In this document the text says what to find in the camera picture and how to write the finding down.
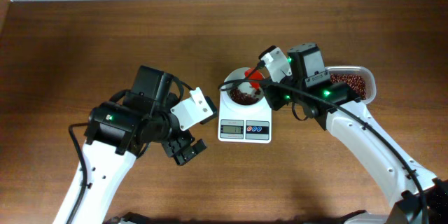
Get orange measuring scoop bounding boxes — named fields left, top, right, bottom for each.
left=244, top=68, right=264, bottom=90

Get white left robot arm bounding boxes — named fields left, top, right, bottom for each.
left=54, top=65, right=217, bottom=223

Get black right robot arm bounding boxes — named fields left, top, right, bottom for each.
left=259, top=43, right=447, bottom=223

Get white digital kitchen scale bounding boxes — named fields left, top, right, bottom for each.
left=218, top=93, right=272, bottom=144

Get red beans in bowl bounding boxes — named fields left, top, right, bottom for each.
left=230, top=88, right=260, bottom=106

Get white round bowl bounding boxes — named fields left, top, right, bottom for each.
left=221, top=67, right=264, bottom=106

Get red adzuki beans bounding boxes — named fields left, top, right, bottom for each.
left=330, top=73, right=366, bottom=100

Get clear plastic container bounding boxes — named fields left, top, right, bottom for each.
left=326, top=66, right=377, bottom=104

